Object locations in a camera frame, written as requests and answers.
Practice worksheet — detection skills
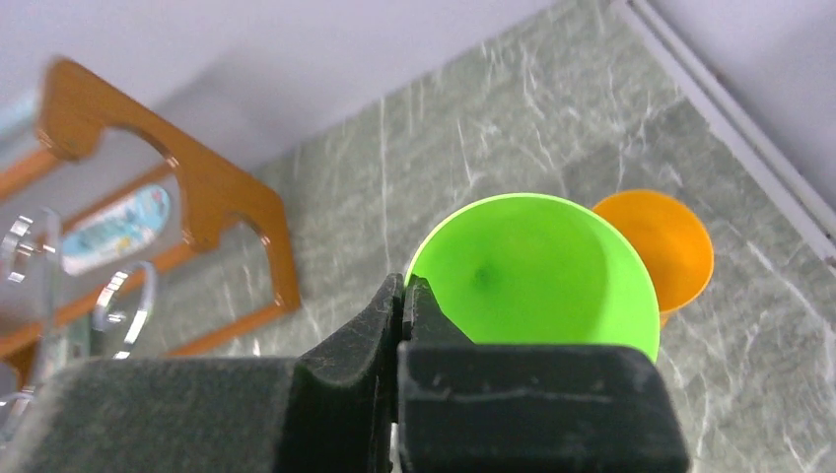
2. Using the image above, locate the orange plastic wine glass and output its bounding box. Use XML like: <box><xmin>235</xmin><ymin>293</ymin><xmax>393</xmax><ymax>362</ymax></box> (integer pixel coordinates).
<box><xmin>592</xmin><ymin>189</ymin><xmax>715</xmax><ymax>326</ymax></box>

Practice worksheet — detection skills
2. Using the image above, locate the orange wooden shelf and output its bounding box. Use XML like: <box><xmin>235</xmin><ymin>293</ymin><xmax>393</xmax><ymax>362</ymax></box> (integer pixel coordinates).
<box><xmin>1</xmin><ymin>57</ymin><xmax>301</xmax><ymax>384</ymax></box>

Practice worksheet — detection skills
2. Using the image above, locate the blue toothbrush package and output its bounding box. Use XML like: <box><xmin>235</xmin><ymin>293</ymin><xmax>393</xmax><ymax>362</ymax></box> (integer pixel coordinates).
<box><xmin>62</xmin><ymin>184</ymin><xmax>172</xmax><ymax>276</ymax></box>

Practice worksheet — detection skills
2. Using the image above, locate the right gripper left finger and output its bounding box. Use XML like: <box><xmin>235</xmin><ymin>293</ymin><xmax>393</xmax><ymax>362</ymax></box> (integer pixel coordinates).
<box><xmin>1</xmin><ymin>273</ymin><xmax>404</xmax><ymax>472</ymax></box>

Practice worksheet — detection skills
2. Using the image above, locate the green plastic wine glass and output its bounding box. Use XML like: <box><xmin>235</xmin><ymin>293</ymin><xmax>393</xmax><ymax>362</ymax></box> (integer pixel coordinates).
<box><xmin>404</xmin><ymin>192</ymin><xmax>661</xmax><ymax>360</ymax></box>

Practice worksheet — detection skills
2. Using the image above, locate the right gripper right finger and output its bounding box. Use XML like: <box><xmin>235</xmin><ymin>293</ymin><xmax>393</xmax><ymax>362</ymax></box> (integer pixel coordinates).
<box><xmin>397</xmin><ymin>277</ymin><xmax>691</xmax><ymax>472</ymax></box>

